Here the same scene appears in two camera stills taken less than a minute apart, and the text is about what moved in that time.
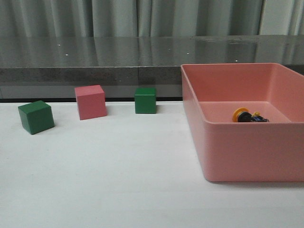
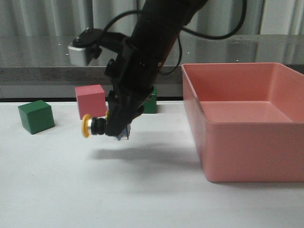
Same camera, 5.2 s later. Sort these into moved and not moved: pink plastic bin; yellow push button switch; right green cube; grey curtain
Moved: yellow push button switch
Not moved: pink plastic bin; right green cube; grey curtain
